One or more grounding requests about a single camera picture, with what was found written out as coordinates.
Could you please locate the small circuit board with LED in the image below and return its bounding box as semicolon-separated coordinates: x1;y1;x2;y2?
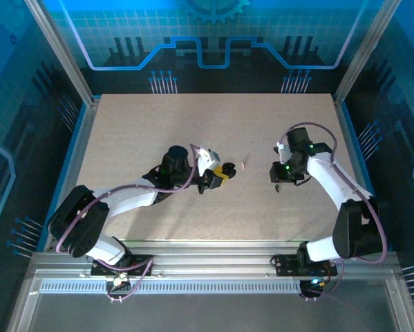
298;276;328;302
106;271;131;304

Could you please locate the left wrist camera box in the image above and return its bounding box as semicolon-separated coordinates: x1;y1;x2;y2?
196;147;222;174

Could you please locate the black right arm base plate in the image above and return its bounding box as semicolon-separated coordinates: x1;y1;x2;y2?
273;253;338;277

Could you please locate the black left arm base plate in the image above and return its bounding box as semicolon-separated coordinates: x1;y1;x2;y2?
90;253;155;277

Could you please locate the aluminium frame rail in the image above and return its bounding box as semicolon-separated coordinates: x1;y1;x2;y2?
26;240;403;281

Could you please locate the slotted grey cable duct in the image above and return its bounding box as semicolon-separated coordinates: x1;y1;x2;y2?
39;280;303;294

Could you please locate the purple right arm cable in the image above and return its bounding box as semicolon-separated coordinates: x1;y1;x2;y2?
285;122;390;302

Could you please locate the blue-edged aluminium side rail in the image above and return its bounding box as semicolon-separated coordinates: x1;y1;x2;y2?
42;96;102;252
332;96;394;252

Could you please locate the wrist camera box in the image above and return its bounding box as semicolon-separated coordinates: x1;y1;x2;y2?
196;147;222;174
274;140;293;164

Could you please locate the grey metal lower panel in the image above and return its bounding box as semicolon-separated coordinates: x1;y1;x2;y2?
6;269;414;332

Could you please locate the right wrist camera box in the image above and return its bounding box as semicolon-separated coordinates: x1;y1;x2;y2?
274;140;293;164

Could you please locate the aluminium frame post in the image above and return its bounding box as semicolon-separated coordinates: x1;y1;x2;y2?
332;0;403;107
23;0;101;107

